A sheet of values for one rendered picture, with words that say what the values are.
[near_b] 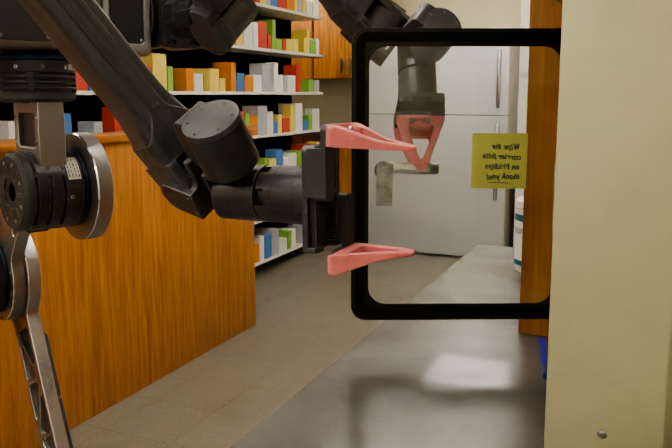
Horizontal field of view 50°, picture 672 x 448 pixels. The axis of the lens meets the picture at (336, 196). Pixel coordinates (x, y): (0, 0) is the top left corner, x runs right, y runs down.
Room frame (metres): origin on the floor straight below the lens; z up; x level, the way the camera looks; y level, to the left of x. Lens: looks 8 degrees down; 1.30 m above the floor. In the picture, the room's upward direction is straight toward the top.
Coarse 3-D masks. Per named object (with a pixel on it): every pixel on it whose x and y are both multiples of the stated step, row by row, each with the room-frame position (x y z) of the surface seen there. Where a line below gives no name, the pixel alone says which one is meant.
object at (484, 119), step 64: (384, 64) 0.98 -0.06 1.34; (448, 64) 0.98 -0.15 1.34; (512, 64) 0.99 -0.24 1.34; (384, 128) 0.98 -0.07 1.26; (448, 128) 0.98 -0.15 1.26; (512, 128) 0.99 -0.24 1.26; (448, 192) 0.98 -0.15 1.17; (512, 192) 0.99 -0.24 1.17; (448, 256) 0.98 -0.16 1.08; (512, 256) 0.99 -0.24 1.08
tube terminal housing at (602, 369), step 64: (576, 0) 0.70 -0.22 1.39; (640, 0) 0.67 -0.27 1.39; (576, 64) 0.70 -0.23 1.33; (640, 64) 0.67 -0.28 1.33; (576, 128) 0.69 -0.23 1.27; (640, 128) 0.67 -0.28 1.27; (576, 192) 0.69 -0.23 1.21; (640, 192) 0.67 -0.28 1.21; (576, 256) 0.69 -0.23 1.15; (640, 256) 0.67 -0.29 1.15; (576, 320) 0.69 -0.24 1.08; (640, 320) 0.67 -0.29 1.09; (576, 384) 0.69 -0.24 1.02; (640, 384) 0.67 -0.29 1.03
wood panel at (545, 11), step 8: (536, 0) 1.07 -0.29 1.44; (544, 0) 1.07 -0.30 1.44; (552, 0) 1.06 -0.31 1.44; (536, 8) 1.07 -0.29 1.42; (544, 8) 1.07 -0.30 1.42; (552, 8) 1.06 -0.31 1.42; (560, 8) 1.06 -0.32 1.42; (536, 16) 1.07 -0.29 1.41; (544, 16) 1.07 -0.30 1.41; (552, 16) 1.06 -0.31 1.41; (560, 16) 1.06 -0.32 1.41; (536, 24) 1.07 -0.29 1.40; (544, 24) 1.07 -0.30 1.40; (552, 24) 1.06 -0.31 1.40; (560, 24) 1.06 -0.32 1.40; (520, 320) 1.08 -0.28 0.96; (528, 320) 1.07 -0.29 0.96; (536, 320) 1.07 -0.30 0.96; (544, 320) 1.06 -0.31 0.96; (520, 328) 1.08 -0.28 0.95; (528, 328) 1.07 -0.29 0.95; (536, 328) 1.07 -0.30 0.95; (544, 328) 1.06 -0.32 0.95
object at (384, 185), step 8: (384, 168) 0.96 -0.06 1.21; (392, 168) 0.97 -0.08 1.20; (384, 176) 0.96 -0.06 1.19; (392, 176) 0.97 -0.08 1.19; (376, 184) 0.97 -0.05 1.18; (384, 184) 0.97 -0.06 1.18; (392, 184) 0.97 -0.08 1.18; (376, 192) 0.97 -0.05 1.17; (384, 192) 0.97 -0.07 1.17; (376, 200) 0.97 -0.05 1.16; (384, 200) 0.97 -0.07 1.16
